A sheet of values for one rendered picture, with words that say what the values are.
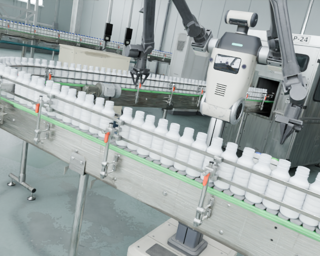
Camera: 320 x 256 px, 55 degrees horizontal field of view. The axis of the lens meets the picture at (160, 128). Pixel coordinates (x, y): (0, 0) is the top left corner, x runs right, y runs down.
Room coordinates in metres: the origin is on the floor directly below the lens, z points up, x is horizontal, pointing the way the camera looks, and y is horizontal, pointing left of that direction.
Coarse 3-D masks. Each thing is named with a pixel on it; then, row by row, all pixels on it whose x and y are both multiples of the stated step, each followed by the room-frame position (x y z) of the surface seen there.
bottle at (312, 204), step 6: (318, 174) 0.90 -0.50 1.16; (318, 180) 0.89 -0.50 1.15; (312, 186) 0.90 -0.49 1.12; (318, 186) 0.89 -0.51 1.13; (318, 192) 0.88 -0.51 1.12; (306, 198) 0.90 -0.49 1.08; (312, 198) 0.88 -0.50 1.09; (306, 204) 0.89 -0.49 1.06; (312, 204) 0.88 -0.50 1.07; (318, 204) 0.87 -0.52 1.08; (306, 210) 0.89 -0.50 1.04; (312, 210) 0.88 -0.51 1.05; (318, 210) 0.87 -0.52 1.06; (300, 216) 0.90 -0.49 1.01; (306, 216) 0.88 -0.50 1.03; (318, 216) 0.88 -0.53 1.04; (306, 222) 0.88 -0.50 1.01; (312, 222) 0.87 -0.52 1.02; (318, 222) 0.88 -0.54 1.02
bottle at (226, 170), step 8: (232, 144) 1.06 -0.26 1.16; (224, 152) 1.05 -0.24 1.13; (232, 152) 1.03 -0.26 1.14; (232, 160) 1.02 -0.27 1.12; (224, 168) 1.02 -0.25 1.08; (232, 168) 1.02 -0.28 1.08; (224, 176) 1.02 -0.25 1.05; (232, 176) 1.03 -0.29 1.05; (216, 184) 1.03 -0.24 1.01; (224, 184) 1.02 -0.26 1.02
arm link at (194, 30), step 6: (174, 0) 1.61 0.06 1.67; (180, 0) 1.62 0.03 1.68; (180, 6) 1.64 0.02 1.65; (186, 6) 1.66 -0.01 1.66; (180, 12) 1.67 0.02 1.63; (186, 12) 1.68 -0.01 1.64; (186, 18) 1.71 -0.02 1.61; (192, 18) 1.72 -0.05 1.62; (186, 24) 1.73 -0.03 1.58; (192, 24) 1.71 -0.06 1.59; (198, 24) 1.75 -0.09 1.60; (192, 30) 1.74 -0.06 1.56; (198, 30) 1.76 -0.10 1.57; (192, 36) 1.77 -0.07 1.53
